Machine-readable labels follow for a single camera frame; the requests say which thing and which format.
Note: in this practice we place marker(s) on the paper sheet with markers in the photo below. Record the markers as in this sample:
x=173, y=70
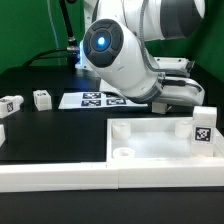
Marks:
x=79, y=100

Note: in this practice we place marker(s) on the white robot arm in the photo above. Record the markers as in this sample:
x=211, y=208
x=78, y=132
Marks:
x=114, y=47

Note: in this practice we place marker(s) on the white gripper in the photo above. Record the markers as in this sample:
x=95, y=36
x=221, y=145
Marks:
x=178, y=90

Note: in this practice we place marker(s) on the white front fence bar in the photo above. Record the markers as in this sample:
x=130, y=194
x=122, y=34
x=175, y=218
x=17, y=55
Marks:
x=196, y=172

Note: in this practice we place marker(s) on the white left fence piece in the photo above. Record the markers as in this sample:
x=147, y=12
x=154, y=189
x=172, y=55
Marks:
x=2, y=134

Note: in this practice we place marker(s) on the white square tabletop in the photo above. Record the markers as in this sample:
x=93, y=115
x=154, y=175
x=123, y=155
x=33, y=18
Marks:
x=139, y=139

